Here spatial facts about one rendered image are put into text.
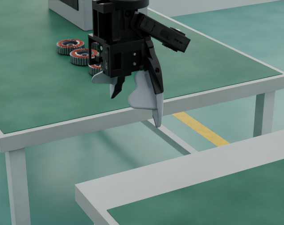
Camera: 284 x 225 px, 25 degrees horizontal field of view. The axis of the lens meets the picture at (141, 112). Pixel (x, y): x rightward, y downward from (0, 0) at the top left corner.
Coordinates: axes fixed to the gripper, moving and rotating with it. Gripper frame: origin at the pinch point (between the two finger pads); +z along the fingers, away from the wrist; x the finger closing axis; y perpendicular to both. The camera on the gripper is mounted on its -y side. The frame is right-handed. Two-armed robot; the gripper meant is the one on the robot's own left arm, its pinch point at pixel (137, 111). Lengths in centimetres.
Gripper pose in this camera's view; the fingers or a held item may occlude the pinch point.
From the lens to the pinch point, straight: 109.3
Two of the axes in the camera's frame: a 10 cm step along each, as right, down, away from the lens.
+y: -8.4, 2.2, -4.9
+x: 5.4, 3.4, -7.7
